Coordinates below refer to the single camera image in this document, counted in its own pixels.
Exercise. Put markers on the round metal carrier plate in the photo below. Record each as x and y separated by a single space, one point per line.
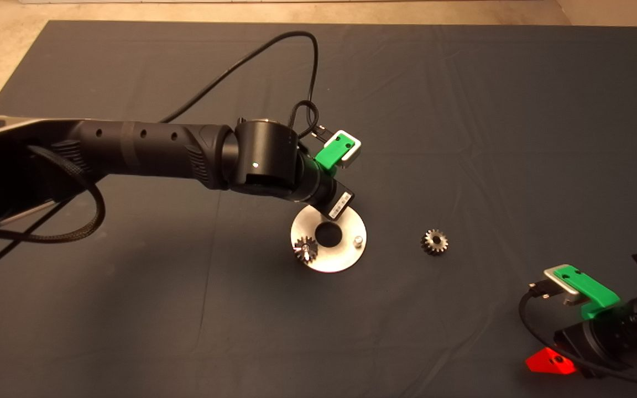
351 260

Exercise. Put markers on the right wrist camera green mount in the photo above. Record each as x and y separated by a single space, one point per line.
589 287

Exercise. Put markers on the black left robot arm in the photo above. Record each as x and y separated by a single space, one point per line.
147 146

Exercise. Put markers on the small steel planetary gear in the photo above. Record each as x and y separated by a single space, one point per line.
435 246
301 244

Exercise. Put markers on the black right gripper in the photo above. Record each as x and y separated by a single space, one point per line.
611 342

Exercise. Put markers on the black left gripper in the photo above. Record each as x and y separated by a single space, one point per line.
321 188

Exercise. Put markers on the left wrist camera green mount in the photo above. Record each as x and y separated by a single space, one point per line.
332 152

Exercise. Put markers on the wrist camera green mount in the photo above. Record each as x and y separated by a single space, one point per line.
589 287
332 152

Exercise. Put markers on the dark grey table cloth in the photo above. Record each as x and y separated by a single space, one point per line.
462 110

